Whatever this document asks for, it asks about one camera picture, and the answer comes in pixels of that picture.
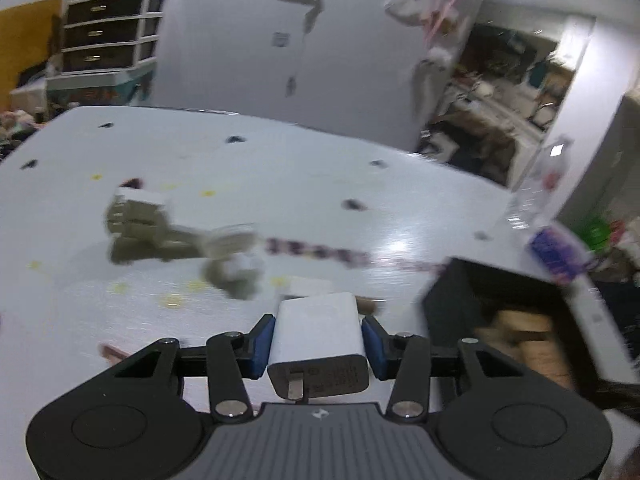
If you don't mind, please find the white cube adapter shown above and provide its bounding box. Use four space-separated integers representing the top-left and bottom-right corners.
202 252 264 300

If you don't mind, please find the white wall charger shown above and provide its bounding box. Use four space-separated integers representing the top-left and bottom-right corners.
267 292 370 401

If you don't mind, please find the black cardboard box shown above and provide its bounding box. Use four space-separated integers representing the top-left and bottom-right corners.
418 256 634 401

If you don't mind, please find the oval wooden block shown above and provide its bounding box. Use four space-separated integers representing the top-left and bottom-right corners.
474 310 553 346

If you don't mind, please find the carved wooden coaster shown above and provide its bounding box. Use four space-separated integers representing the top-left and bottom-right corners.
518 340 575 390

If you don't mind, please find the white suction hook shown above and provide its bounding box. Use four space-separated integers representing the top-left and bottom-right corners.
165 224 258 260

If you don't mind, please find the purple tissue pack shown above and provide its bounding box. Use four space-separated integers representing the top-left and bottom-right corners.
527 226 590 286

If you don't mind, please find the clear water bottle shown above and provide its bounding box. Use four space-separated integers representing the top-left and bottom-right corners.
506 136 574 230

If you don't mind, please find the white plush toy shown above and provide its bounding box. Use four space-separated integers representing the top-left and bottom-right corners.
423 47 456 72

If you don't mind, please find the white drawer cabinet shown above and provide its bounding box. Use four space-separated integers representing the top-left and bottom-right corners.
62 0 165 73

